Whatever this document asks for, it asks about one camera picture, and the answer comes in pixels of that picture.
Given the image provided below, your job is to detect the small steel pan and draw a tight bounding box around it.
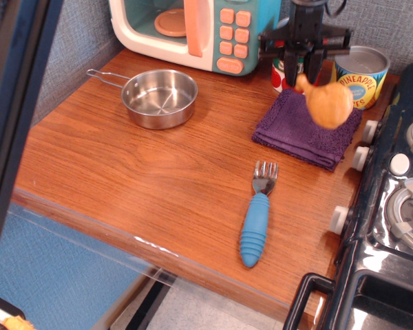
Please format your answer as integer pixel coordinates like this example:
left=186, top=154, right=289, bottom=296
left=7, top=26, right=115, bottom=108
left=86, top=69, right=198, bottom=130

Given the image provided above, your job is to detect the white stove knob front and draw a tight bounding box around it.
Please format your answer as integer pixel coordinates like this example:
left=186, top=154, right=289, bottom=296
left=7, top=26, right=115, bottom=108
left=329, top=206, right=349, bottom=235

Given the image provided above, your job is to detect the dark blurred foreground post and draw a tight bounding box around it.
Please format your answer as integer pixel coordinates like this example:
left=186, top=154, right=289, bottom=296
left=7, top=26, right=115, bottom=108
left=0, top=0, right=65, bottom=279

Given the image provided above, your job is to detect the white stove knob rear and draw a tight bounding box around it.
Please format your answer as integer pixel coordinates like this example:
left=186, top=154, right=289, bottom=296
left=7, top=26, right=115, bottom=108
left=361, top=120, right=379, bottom=144

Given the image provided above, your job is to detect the white stove knob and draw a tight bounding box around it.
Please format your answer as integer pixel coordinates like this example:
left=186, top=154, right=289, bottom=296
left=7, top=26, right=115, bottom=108
left=329, top=206, right=349, bottom=235
left=352, top=146, right=370, bottom=172
left=361, top=120, right=379, bottom=144

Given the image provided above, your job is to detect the tomato sauce can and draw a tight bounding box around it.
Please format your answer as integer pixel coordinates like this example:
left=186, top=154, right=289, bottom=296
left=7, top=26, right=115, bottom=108
left=271, top=16, right=321, bottom=94

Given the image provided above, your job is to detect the blue handled fork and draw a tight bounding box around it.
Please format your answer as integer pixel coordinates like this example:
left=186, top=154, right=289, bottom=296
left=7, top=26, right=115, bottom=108
left=240, top=161, right=278, bottom=268

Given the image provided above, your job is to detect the pineapple slices can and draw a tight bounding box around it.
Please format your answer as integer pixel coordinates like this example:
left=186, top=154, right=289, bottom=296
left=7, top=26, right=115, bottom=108
left=330, top=45, right=390, bottom=110

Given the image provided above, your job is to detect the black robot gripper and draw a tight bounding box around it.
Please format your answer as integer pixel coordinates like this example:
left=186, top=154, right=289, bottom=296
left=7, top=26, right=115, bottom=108
left=258, top=1, right=352, bottom=87

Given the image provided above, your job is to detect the teal toy microwave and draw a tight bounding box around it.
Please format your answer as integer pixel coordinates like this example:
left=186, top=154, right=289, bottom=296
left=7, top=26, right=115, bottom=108
left=109, top=1, right=282, bottom=76

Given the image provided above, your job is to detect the white stove knob middle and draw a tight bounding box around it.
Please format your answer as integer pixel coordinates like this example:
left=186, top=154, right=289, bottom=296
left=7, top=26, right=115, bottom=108
left=352, top=146, right=370, bottom=172

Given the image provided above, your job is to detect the orange toy chicken leg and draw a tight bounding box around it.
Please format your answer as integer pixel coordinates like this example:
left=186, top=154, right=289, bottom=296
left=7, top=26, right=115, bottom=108
left=295, top=74, right=354, bottom=130

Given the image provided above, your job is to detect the black toy stove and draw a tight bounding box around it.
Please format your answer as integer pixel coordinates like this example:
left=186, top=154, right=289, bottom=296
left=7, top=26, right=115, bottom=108
left=284, top=63, right=413, bottom=329

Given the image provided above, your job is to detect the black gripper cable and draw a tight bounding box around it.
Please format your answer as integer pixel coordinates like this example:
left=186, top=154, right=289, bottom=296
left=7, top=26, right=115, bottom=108
left=323, top=0, right=348, bottom=19

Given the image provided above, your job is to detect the folded purple cloth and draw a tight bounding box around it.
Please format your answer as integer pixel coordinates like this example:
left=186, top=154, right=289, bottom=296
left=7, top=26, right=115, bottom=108
left=252, top=89, right=362, bottom=172

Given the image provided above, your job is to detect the orange object bottom left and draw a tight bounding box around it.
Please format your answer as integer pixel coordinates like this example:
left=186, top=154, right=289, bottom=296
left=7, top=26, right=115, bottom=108
left=3, top=316, right=35, bottom=330

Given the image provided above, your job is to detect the clear acrylic table guard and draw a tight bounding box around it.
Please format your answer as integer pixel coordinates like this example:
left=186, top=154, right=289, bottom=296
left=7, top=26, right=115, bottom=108
left=8, top=187, right=326, bottom=330

